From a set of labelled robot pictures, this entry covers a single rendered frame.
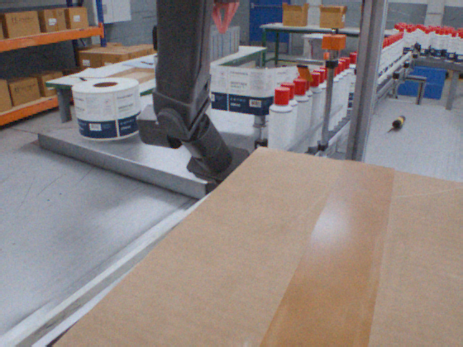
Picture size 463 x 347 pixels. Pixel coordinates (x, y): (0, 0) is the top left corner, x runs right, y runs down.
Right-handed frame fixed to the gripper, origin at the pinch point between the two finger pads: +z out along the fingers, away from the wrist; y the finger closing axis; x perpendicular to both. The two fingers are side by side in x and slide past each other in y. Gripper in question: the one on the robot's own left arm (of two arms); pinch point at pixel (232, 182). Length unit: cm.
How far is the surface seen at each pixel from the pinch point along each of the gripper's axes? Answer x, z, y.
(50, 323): 33.0, -22.9, 3.0
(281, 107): -20.4, 2.5, -1.7
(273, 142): -14.7, 8.3, -0.6
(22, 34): -137, 118, 375
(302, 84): -30.7, 6.9, -2.0
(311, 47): -65, 31, 11
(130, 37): -314, 310, 471
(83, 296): 28.5, -19.7, 3.0
